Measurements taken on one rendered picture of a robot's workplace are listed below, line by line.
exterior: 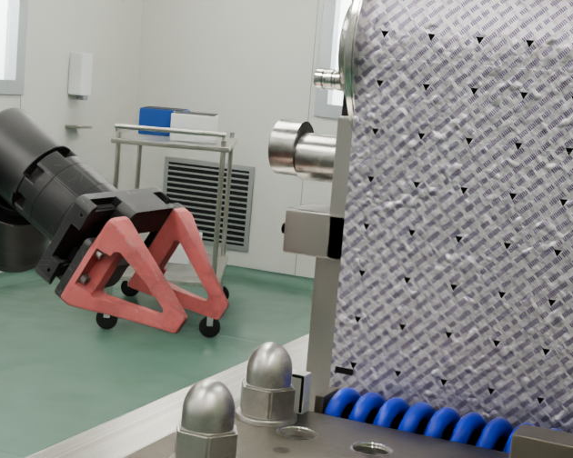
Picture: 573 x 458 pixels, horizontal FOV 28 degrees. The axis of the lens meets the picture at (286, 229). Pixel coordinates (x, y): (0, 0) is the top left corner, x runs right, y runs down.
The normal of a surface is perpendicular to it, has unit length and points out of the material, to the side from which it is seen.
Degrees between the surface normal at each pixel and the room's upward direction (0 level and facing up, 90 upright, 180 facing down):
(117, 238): 100
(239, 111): 90
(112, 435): 0
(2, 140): 67
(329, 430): 0
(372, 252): 90
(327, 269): 90
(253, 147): 90
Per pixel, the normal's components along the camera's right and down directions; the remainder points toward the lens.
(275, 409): 0.58, 0.15
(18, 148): -0.05, -0.36
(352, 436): 0.08, -0.99
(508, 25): -0.36, -0.19
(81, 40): 0.91, 0.13
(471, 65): -0.41, 0.09
